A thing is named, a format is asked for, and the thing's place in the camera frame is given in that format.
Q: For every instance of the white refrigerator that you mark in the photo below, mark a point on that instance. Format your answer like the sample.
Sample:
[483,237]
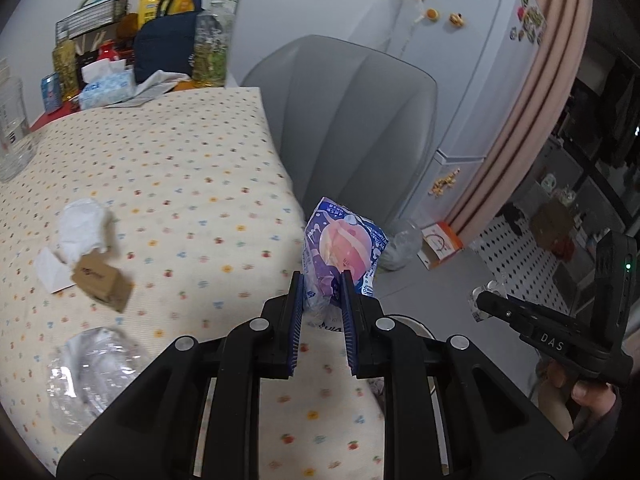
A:
[475,85]

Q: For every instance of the blue peach snack packet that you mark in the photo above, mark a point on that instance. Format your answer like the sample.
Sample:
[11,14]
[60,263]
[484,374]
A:
[340,245]

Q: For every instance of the yellow snack packet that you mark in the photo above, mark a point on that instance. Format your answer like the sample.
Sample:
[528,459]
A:
[150,5]

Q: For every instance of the clear glass jar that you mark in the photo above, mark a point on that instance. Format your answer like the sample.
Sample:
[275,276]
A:
[12,125]

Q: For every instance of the white folded paper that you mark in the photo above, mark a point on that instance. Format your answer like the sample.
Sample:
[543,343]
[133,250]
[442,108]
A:
[50,270]

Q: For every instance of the person's right forearm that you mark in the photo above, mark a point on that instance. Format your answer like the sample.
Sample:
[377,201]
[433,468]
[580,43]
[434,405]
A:
[600,435]

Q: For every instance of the gold figure magnet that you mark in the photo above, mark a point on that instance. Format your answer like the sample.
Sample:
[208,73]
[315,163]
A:
[445,183]

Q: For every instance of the jar with yellow contents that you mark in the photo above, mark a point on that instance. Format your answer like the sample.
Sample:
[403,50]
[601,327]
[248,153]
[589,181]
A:
[65,65]

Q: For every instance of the orange round magnet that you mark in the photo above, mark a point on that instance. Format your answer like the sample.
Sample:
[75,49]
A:
[431,13]

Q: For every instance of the blue drink can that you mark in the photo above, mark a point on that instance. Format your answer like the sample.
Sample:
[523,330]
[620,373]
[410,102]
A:
[50,91]

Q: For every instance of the grey upholstered chair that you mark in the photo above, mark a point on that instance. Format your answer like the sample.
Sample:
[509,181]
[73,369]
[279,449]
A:
[340,125]

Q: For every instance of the clear bottle with green plants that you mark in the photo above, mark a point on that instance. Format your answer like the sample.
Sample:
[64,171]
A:
[212,55]

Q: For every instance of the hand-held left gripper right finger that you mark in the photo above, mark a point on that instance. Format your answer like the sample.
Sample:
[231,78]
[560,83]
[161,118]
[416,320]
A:
[350,320]

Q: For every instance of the cluster of fridge magnets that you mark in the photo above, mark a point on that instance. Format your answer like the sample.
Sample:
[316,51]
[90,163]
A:
[527,20]

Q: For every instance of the dark shelf rack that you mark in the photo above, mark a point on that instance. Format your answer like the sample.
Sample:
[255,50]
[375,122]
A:
[610,125]

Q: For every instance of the white black-dotted floor mat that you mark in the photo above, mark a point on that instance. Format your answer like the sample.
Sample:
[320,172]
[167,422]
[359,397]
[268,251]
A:
[520,265]

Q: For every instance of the crumpled white tissue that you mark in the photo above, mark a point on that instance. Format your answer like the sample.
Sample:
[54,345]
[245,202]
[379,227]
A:
[82,230]

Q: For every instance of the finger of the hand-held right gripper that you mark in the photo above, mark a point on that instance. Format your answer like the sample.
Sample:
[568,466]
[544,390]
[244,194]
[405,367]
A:
[505,310]

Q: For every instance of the white cloth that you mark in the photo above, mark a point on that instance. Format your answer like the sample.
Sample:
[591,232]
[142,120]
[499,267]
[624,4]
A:
[160,80]

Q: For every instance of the clear plastic bag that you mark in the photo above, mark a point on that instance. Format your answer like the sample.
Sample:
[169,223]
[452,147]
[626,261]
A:
[400,247]

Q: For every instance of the red container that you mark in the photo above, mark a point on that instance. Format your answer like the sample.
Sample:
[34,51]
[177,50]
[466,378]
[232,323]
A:
[107,52]

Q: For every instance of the pink curtain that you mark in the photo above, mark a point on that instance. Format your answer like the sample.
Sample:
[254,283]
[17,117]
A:
[540,125]

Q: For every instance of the clear plastic wrap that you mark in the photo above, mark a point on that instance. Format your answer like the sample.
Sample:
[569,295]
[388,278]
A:
[90,375]
[473,305]

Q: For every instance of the orange and white box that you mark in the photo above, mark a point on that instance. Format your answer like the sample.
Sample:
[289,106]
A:
[440,242]

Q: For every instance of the navy lunch bag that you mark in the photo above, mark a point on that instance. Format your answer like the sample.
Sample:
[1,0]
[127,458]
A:
[165,45]

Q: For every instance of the yellow duck magnet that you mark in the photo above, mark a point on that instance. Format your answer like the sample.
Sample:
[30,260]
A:
[456,19]

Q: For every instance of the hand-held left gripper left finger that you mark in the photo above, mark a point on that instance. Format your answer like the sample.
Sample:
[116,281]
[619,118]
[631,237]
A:
[296,320]

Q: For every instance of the small brown cardboard box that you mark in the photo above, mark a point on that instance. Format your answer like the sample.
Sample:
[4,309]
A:
[102,282]

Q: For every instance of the person's right hand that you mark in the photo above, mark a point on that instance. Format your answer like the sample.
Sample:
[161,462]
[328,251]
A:
[585,402]

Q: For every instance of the blue tissue pack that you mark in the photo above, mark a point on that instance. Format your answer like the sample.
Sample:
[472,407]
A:
[105,90]

